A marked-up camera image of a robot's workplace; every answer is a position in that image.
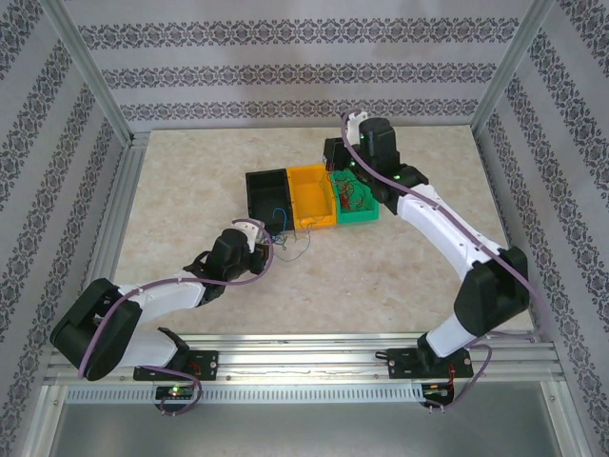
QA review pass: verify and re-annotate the thin blue cable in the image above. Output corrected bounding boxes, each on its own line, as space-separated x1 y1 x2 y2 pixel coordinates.
269 207 313 264

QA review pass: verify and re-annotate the thin black cable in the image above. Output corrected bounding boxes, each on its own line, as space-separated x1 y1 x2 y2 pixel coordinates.
278 216 327 253

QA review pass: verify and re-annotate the thin red cable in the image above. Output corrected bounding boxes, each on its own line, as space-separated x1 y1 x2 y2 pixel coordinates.
324 169 378 214

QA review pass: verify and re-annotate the black plastic bin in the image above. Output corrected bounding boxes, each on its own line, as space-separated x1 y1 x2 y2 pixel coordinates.
245 167 297 234

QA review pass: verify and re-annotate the yellow plastic bin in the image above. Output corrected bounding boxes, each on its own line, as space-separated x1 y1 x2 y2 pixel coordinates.
286 163 340 232

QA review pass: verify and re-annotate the green plastic bin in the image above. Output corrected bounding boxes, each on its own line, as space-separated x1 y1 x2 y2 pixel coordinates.
326 169 382 226

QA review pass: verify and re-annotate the grey sheet metal panel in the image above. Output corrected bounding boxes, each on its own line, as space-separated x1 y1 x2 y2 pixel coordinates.
61 402 558 457

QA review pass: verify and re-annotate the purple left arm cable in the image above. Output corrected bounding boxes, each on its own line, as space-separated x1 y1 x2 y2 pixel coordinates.
78 232 277 418

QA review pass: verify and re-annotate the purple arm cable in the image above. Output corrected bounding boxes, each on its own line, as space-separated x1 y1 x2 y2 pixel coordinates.
78 232 277 418
341 113 548 413

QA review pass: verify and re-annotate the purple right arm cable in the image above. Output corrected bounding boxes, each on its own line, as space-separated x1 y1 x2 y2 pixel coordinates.
341 113 548 413

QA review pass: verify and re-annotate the aluminium front rail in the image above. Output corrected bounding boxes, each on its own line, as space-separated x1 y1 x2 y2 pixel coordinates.
45 332 570 382

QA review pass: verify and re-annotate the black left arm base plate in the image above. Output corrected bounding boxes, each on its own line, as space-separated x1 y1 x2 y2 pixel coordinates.
132 349 220 382

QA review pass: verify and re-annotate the aluminium side rail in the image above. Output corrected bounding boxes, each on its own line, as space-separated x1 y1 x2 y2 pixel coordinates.
45 135 148 377
473 124 567 347

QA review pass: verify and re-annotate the perforated metal cable tray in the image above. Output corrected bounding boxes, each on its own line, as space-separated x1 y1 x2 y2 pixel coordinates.
66 382 424 404

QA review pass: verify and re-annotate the aluminium frame post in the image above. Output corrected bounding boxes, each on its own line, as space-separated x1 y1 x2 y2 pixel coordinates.
470 0 558 132

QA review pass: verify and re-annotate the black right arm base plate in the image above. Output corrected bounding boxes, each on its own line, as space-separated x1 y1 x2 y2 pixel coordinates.
375 348 475 381

